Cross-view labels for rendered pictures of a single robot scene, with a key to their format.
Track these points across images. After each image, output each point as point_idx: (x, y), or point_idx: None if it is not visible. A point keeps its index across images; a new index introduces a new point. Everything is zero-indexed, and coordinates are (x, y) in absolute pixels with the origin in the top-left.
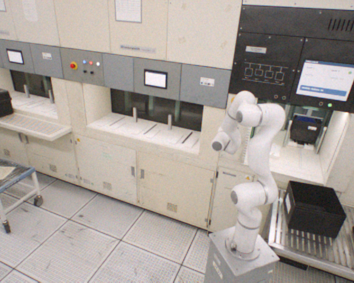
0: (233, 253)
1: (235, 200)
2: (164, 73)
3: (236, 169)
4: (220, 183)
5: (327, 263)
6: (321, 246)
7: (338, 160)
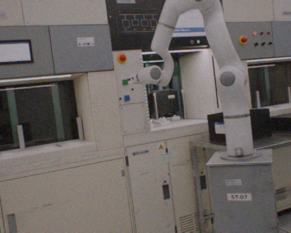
0: (246, 157)
1: (231, 79)
2: (26, 41)
3: (146, 141)
4: (134, 172)
5: None
6: (275, 139)
7: None
